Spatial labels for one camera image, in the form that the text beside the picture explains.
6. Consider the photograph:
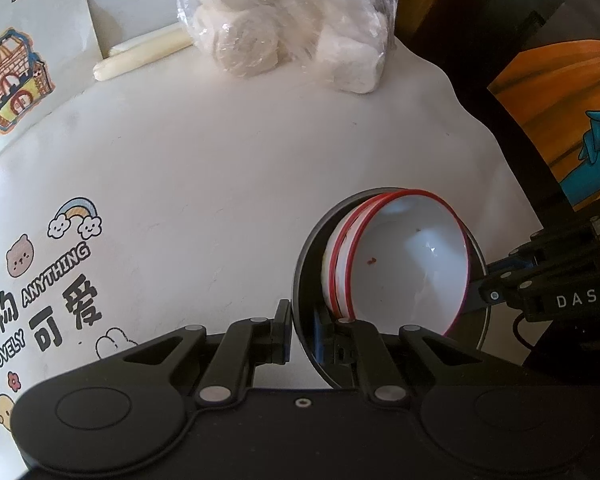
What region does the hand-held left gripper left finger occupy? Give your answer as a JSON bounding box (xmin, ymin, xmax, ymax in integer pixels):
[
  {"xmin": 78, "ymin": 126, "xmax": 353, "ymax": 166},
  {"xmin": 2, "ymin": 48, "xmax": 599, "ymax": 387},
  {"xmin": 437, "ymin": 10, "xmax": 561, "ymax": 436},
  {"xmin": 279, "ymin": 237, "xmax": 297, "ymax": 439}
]
[{"xmin": 95, "ymin": 299, "xmax": 293, "ymax": 406}]

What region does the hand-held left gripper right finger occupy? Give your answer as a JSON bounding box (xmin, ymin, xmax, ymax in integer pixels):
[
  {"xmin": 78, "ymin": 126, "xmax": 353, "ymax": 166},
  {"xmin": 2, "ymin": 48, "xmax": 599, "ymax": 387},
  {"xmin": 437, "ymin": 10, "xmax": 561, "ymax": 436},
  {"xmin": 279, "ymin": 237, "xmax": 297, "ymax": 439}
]
[{"xmin": 312, "ymin": 307, "xmax": 486, "ymax": 403}]

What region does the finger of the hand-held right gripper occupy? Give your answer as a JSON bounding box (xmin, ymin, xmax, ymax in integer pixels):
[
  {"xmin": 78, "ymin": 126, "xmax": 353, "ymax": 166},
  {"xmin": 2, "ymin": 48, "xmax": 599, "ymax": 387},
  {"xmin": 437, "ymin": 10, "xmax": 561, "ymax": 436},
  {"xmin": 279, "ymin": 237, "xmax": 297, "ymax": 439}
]
[
  {"xmin": 485, "ymin": 217, "xmax": 600, "ymax": 277},
  {"xmin": 462, "ymin": 270, "xmax": 536, "ymax": 317}
]

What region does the stainless steel bowl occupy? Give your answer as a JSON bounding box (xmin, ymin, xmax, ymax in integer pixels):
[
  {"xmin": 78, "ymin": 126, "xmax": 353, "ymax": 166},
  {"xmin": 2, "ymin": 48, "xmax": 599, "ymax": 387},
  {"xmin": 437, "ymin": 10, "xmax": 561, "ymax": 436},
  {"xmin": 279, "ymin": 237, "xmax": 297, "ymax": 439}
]
[{"xmin": 291, "ymin": 187, "xmax": 491, "ymax": 391}]

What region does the white red-rimmed ceramic bowl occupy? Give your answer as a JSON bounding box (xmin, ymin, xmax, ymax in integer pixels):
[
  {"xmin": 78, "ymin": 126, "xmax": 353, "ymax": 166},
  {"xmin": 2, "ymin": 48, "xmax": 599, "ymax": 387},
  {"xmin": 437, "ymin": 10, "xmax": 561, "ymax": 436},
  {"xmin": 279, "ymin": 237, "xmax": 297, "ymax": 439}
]
[
  {"xmin": 320, "ymin": 192, "xmax": 396, "ymax": 321},
  {"xmin": 337, "ymin": 191, "xmax": 470, "ymax": 338}
]

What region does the orange painting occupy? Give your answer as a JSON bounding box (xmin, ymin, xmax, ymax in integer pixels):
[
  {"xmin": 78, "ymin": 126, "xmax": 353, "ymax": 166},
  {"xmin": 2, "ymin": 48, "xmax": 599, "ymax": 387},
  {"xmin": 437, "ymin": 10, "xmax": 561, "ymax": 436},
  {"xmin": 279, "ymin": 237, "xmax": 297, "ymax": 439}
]
[{"xmin": 487, "ymin": 39, "xmax": 600, "ymax": 212}]

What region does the cream printed tablecloth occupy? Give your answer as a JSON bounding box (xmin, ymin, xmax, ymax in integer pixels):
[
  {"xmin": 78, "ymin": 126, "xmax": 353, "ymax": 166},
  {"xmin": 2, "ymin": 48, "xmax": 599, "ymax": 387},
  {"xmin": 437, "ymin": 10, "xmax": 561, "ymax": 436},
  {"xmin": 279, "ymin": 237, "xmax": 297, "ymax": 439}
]
[{"xmin": 0, "ymin": 22, "xmax": 546, "ymax": 466}]

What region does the dark furniture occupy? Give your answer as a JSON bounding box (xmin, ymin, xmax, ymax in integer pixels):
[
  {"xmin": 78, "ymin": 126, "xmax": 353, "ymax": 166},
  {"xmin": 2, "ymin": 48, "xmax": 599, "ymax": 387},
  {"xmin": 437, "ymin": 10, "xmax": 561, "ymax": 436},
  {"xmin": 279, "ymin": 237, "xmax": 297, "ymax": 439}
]
[{"xmin": 395, "ymin": 0, "xmax": 600, "ymax": 261}]

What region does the clear plastic bag of buns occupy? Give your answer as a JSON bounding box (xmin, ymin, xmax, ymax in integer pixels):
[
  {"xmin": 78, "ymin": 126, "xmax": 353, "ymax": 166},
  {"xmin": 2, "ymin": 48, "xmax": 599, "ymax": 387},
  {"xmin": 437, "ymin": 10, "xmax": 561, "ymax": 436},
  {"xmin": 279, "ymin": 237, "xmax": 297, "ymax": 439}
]
[{"xmin": 176, "ymin": 0, "xmax": 398, "ymax": 95}]

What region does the cream rolled paper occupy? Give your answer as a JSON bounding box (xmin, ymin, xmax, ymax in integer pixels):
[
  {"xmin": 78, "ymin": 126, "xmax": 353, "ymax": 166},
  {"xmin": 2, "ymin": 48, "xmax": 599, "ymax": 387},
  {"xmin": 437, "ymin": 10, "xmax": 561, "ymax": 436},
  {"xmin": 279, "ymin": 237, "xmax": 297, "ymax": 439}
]
[{"xmin": 94, "ymin": 27, "xmax": 193, "ymax": 82}]

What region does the coloured houses drawing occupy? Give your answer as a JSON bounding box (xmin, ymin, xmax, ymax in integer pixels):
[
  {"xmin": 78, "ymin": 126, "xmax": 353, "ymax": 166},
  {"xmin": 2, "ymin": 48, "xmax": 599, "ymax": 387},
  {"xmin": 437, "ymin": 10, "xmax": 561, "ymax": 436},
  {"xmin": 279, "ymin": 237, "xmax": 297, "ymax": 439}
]
[{"xmin": 0, "ymin": 0, "xmax": 106, "ymax": 173}]

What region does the black cable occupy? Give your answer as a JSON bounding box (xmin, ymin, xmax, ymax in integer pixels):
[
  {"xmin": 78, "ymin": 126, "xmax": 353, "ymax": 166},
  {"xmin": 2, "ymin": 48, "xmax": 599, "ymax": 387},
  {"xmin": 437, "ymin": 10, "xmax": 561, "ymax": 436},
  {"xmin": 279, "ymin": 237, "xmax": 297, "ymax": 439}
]
[{"xmin": 511, "ymin": 310, "xmax": 533, "ymax": 348}]

